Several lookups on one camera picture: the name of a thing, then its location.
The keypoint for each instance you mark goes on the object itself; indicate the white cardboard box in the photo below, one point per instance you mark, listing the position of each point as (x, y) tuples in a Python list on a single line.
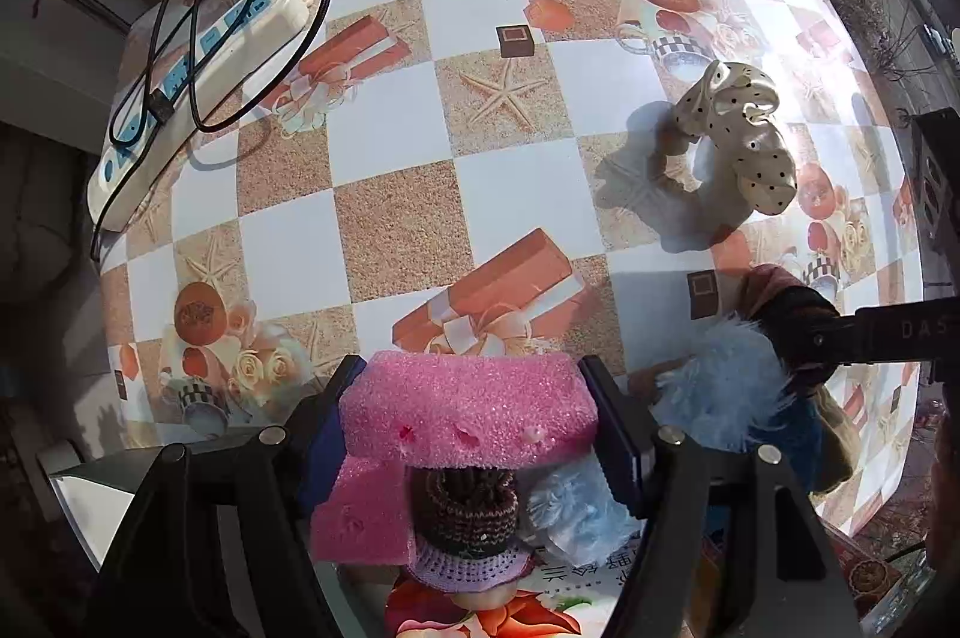
[(82, 495)]

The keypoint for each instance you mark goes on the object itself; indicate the checkered printed tablecloth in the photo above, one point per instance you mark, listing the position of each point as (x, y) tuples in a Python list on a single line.
[(480, 188)]

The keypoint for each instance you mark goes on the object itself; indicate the dark brown knitted item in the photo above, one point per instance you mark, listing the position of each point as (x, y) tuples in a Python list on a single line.
[(787, 308)]

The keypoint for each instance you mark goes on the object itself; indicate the white polka dot scrunchie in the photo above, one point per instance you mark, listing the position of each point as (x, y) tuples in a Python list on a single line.
[(742, 121)]

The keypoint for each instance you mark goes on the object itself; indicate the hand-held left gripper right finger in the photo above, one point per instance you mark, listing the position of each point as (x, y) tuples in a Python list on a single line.
[(619, 450)]

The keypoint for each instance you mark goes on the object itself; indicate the beige knitted item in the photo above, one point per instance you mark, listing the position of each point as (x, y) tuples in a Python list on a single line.
[(836, 443)]

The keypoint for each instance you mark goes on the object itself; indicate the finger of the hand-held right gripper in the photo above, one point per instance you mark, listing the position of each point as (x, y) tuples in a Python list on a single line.
[(885, 334), (937, 181)]

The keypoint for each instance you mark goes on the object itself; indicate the white power strip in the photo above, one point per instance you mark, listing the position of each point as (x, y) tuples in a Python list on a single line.
[(225, 46)]

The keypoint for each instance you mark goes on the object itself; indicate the pink foam sponge block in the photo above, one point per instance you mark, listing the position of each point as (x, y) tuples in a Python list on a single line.
[(465, 406), (364, 510)]

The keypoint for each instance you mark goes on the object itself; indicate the floral printed package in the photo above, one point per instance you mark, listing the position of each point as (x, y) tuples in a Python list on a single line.
[(517, 608)]

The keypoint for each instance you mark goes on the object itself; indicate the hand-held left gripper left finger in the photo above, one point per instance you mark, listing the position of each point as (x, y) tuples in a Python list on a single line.
[(330, 450)]

